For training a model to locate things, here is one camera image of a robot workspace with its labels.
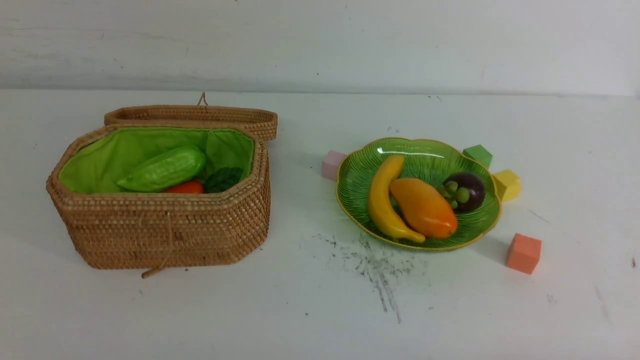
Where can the yellow plastic banana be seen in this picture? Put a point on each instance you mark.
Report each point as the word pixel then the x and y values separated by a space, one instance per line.
pixel 379 205

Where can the orange yellow plastic mango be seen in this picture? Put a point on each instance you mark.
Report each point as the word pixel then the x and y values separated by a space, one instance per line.
pixel 424 208

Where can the orange plastic carrot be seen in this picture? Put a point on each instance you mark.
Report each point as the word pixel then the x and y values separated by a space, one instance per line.
pixel 219 181

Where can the green plastic bitter gourd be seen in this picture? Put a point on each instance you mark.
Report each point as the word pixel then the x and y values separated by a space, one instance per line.
pixel 166 170

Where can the purple plastic mangosteen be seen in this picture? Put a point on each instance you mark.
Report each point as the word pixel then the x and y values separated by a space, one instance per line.
pixel 464 191

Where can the pink foam cube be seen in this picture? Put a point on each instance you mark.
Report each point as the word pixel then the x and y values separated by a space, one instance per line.
pixel 330 165

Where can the woven wicker basket lid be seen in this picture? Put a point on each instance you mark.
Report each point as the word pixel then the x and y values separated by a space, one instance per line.
pixel 262 123

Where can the green leaf-shaped glass plate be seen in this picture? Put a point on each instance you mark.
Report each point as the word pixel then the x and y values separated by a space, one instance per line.
pixel 429 160

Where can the green foam cube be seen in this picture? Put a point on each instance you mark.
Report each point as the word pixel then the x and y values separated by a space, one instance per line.
pixel 479 154

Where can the yellow foam cube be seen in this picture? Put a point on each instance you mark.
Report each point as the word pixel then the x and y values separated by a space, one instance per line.
pixel 508 185

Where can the orange foam cube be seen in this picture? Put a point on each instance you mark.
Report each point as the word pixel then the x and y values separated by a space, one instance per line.
pixel 523 254

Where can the woven wicker basket green lining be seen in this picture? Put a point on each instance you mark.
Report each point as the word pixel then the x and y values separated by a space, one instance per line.
pixel 112 228

